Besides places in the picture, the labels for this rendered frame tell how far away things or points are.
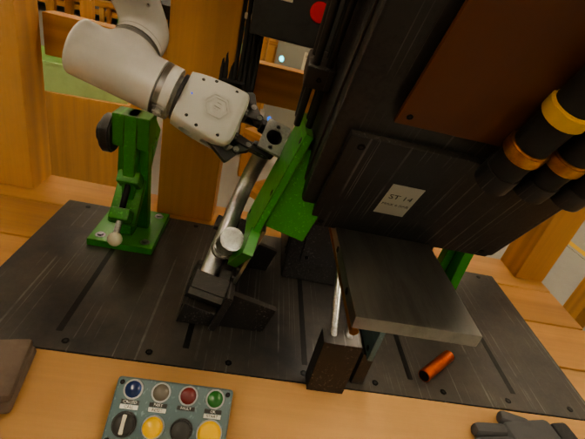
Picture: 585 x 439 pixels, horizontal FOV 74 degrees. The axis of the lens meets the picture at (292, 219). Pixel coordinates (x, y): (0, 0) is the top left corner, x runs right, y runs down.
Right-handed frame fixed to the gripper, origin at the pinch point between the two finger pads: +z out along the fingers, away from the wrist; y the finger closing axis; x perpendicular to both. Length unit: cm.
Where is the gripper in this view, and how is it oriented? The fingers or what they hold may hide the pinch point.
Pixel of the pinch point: (266, 140)
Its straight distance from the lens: 67.0
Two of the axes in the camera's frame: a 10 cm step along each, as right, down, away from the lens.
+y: 3.2, -9.0, 2.9
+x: -3.4, 1.8, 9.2
